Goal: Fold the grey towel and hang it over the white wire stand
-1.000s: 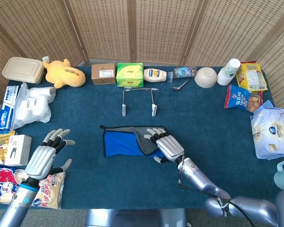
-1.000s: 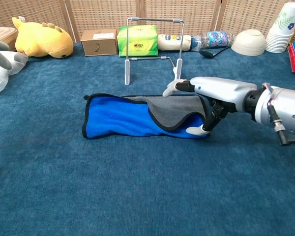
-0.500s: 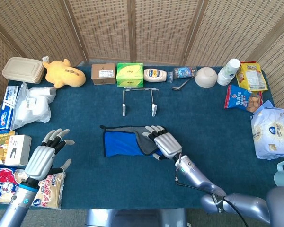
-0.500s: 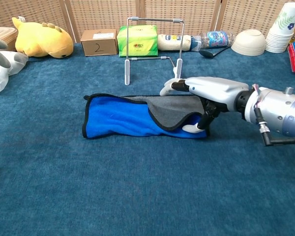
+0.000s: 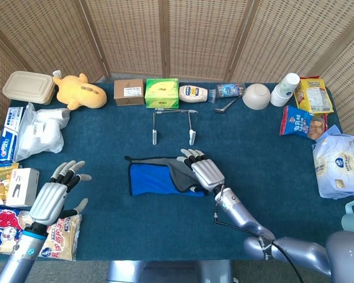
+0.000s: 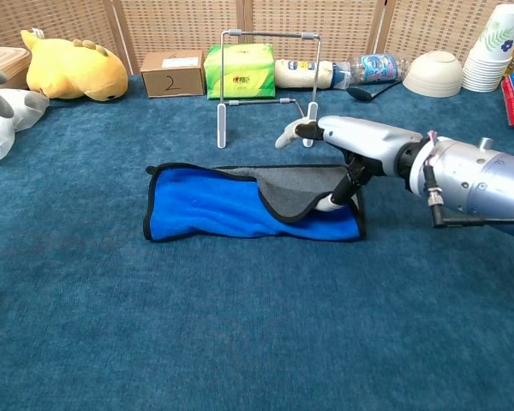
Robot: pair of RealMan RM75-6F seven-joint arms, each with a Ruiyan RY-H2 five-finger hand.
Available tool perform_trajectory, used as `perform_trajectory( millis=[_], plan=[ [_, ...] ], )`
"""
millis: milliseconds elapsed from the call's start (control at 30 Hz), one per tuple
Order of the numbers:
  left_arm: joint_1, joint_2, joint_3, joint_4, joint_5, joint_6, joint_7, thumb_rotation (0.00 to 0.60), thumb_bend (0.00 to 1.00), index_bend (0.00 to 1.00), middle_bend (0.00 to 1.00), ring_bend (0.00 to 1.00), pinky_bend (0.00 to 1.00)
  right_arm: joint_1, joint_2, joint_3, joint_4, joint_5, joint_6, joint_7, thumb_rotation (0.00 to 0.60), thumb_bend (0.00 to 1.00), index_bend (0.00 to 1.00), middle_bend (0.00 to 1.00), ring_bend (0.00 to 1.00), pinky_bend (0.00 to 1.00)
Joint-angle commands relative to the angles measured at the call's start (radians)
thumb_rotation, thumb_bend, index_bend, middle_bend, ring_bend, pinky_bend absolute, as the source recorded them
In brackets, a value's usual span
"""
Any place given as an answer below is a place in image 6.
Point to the black ladle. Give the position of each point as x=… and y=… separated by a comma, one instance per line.
x=360, y=94

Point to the white plastic bag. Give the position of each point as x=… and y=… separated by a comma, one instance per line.
x=4, y=137

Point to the clear plastic water bottle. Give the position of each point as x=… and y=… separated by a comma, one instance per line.
x=377, y=68

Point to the beige lidded takeout container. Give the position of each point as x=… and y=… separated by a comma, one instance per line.
x=13, y=60

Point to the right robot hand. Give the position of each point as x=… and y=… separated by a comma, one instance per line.
x=368, y=141

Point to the grey and blue towel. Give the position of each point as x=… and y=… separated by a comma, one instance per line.
x=197, y=210

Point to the stack of paper cups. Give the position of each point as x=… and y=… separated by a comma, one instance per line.
x=488, y=64

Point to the metal towel rack stand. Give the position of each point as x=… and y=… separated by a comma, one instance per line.
x=221, y=128

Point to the blue table carpet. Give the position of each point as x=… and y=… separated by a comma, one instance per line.
x=240, y=321

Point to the yellow plush toy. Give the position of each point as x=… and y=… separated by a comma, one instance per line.
x=73, y=64

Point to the green tissue pack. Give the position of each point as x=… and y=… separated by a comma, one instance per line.
x=248, y=77

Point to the beige bowl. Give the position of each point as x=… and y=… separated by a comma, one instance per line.
x=432, y=75

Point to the brown cardboard box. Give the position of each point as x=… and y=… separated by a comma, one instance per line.
x=173, y=81

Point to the wicker folding screen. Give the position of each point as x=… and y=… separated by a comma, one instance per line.
x=175, y=25

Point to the mayonnaise squeeze bottle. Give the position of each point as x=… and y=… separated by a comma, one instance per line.
x=291, y=75

